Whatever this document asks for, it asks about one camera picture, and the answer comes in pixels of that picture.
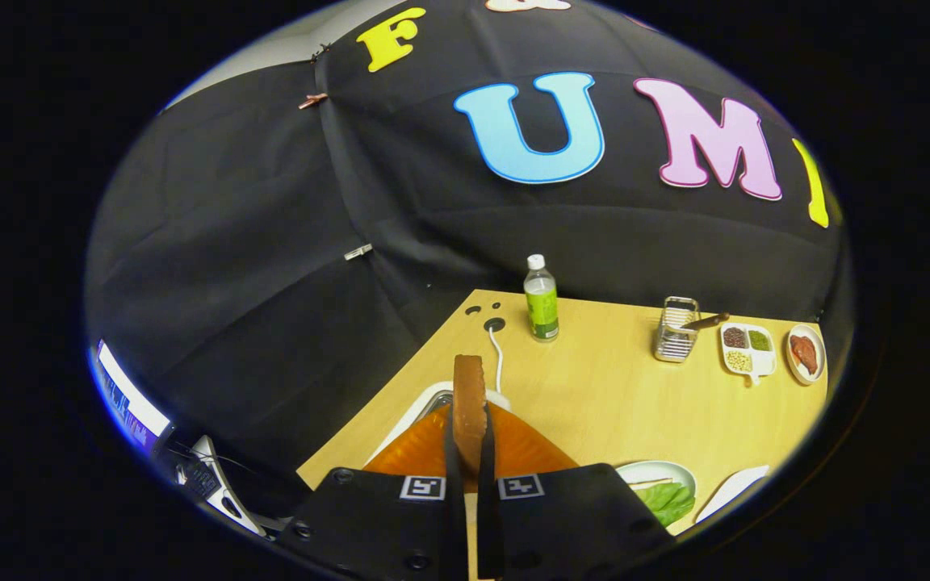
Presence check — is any green lettuce leaf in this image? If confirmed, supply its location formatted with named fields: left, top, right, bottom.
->
left=633, top=481, right=696, bottom=529

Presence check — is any brown handled utensil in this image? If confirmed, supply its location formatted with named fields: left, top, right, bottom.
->
left=679, top=311, right=731, bottom=332

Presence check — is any wire mesh utensil holder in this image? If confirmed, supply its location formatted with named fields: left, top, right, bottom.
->
left=652, top=296, right=702, bottom=364

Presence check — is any toasted bread slice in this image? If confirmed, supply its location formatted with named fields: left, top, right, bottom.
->
left=453, top=354, right=488, bottom=477

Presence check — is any black backdrop cloth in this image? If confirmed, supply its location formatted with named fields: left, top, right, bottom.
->
left=84, top=0, right=853, bottom=501

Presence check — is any green label plastic bottle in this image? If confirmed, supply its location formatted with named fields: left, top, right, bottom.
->
left=523, top=254, right=560, bottom=343

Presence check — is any lit computer screen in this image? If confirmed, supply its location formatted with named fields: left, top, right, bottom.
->
left=92, top=339, right=172, bottom=457

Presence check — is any square white plate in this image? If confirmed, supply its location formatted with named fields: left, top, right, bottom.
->
left=693, top=464, right=771, bottom=525

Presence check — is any white angled device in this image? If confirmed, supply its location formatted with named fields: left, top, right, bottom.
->
left=178, top=434, right=268, bottom=537

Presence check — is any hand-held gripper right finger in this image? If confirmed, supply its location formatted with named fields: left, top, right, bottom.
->
left=477, top=402, right=676, bottom=581

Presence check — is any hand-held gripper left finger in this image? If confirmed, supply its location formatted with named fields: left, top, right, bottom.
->
left=278, top=402, right=470, bottom=581

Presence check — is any white divided dish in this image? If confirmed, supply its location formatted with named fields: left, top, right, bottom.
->
left=719, top=322, right=778, bottom=387

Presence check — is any white toaster cable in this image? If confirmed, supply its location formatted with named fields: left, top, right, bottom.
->
left=488, top=323, right=506, bottom=395

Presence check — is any pale green plate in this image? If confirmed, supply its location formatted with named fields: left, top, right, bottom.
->
left=615, top=460, right=698, bottom=529

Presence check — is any brown meat steak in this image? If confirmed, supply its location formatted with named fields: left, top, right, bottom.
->
left=790, top=334, right=819, bottom=376

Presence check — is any round white plate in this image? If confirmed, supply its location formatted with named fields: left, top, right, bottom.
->
left=785, top=324, right=827, bottom=386

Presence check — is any white toaster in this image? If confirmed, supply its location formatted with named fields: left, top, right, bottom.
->
left=368, top=381, right=512, bottom=465

